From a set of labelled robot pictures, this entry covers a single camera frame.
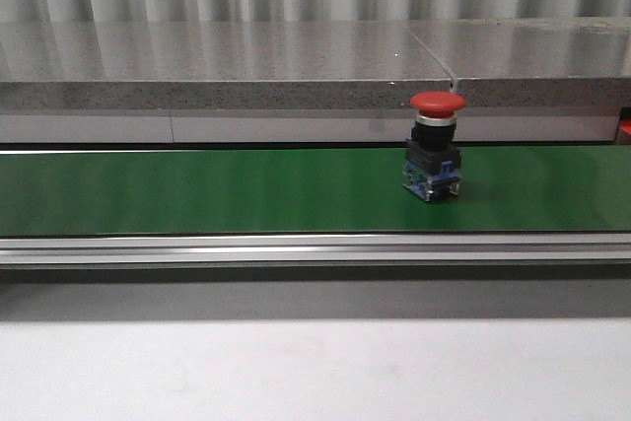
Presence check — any grey stone slab left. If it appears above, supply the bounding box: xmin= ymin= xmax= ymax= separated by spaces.
xmin=1 ymin=22 xmax=451 ymax=114

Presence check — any grey stone slab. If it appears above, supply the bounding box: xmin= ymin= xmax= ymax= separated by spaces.
xmin=406 ymin=17 xmax=630 ymax=114
xmin=1 ymin=22 xmax=451 ymax=114

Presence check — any green conveyor belt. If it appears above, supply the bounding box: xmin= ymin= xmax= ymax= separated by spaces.
xmin=1 ymin=146 xmax=630 ymax=270

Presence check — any grey stone slab right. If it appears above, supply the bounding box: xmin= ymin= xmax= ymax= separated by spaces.
xmin=406 ymin=17 xmax=630 ymax=114

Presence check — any red plastic tray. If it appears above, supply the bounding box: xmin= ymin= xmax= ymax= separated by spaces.
xmin=615 ymin=107 xmax=631 ymax=145

